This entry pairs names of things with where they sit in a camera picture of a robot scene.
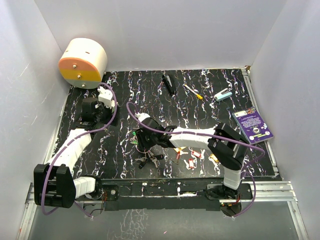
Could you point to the large metal keyring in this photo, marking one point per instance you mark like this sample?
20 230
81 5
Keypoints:
141 150

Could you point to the aluminium rail frame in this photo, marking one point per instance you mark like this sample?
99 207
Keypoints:
163 209

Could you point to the white pen yellow cap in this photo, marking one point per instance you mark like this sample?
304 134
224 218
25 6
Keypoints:
193 91

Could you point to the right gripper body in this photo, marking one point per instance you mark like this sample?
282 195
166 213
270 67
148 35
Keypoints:
146 141

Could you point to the round drawer box pink yellow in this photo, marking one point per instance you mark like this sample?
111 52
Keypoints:
83 63

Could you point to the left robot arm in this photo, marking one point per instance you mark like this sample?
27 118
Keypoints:
67 160

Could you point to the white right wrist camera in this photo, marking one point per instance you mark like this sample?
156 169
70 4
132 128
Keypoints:
142 116

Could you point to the yellow tag far right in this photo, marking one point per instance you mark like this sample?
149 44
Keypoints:
214 158

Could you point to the red tag lower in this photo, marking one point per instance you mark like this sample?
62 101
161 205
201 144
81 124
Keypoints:
189 164

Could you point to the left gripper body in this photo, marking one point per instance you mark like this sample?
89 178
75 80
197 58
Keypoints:
103 114

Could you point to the black stapler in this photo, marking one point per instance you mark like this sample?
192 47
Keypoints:
170 84

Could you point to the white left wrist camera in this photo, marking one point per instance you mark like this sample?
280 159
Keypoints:
106 96

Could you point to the purple booklet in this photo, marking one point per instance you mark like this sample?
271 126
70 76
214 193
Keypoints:
252 126

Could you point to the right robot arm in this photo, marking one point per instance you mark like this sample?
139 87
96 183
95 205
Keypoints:
227 145

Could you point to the red tag right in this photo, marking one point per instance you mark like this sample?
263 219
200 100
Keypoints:
197 154

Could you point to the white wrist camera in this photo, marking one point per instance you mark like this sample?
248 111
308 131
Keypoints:
142 116
106 96

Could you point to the yellow tag with key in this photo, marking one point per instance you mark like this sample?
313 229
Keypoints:
181 150

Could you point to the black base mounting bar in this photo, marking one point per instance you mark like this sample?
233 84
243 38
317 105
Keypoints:
168 194

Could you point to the silver key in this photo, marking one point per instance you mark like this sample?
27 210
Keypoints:
155 161
142 159

